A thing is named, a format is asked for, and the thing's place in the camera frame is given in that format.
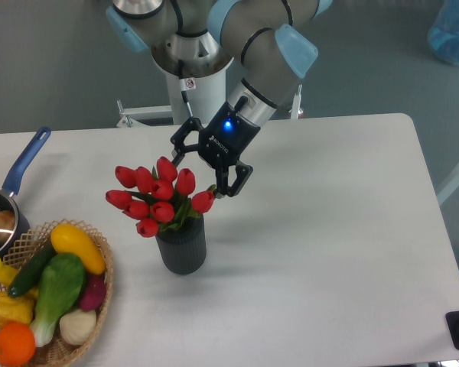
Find white garlic bulb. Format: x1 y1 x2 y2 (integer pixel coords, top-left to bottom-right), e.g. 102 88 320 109
59 309 96 346

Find brown bread roll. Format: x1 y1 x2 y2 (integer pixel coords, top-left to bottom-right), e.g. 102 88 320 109
0 210 15 244

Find orange fruit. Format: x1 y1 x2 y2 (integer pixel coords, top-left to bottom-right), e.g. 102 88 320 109
0 322 36 366

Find dark grey ribbed vase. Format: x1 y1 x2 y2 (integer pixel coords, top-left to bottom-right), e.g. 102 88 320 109
155 216 207 275

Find red tulip bouquet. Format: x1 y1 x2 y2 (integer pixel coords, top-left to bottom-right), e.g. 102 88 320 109
105 157 215 238

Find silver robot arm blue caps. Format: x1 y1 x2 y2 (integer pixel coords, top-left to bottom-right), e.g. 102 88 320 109
106 1 330 197

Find green bok choy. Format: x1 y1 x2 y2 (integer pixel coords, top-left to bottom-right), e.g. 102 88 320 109
30 253 86 348

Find yellow bell pepper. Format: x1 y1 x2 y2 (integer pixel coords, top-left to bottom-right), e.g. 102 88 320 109
0 291 35 329

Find dark green cucumber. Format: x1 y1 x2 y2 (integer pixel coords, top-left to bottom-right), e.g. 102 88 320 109
8 240 57 297

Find yellow banana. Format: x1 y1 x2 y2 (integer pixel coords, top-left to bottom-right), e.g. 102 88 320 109
0 258 19 288

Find purple red onion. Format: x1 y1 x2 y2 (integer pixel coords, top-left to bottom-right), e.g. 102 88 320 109
78 275 106 311

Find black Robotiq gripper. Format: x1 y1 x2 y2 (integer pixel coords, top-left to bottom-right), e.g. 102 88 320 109
170 99 261 199

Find yellow squash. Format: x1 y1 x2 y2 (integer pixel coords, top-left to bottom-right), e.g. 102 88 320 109
50 223 106 275

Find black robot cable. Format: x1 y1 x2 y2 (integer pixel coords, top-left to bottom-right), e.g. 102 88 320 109
177 59 197 125

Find blue plastic bag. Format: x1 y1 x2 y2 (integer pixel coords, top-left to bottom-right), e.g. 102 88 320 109
427 1 459 66

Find blue handled saucepan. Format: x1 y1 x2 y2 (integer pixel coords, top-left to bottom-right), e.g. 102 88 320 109
0 127 51 258

